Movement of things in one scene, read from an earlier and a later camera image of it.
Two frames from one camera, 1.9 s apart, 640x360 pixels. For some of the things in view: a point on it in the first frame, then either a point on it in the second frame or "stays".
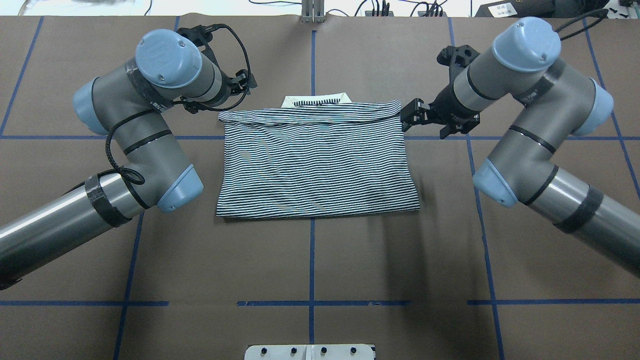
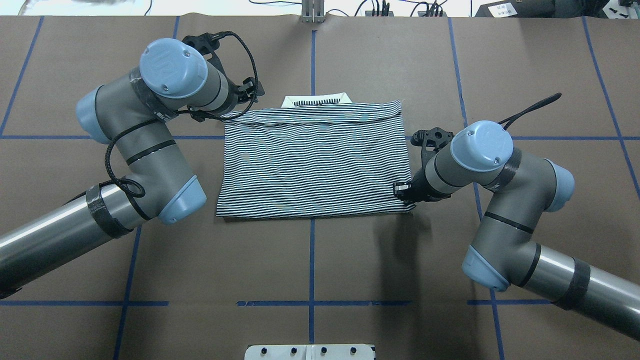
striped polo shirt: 316,155 stays
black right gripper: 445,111 → 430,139
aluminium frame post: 313,11 stays
